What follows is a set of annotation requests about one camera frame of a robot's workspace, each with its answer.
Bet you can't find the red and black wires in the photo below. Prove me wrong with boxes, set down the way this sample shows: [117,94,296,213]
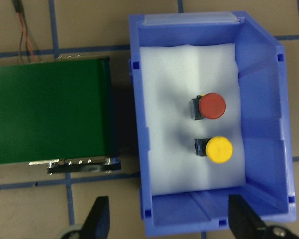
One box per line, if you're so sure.
[11,0,38,63]

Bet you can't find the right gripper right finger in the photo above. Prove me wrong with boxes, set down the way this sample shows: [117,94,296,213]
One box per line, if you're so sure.
[228,194,267,239]

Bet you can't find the white foam pad receiving bin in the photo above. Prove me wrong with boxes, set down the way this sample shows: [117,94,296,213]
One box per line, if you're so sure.
[140,43,246,196]

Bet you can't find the yellow push button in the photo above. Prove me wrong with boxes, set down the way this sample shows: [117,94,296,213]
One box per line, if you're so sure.
[194,136,233,164]

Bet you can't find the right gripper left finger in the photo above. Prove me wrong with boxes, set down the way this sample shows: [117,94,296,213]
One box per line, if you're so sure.
[79,196,110,239]

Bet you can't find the green conveyor belt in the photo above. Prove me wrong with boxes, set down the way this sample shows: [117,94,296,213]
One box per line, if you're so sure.
[0,57,121,174]

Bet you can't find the red push button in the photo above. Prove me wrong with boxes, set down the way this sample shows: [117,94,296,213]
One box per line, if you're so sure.
[190,93,226,120]

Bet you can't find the blue receiving bin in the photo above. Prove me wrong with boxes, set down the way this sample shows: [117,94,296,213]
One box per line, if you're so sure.
[129,11,296,237]

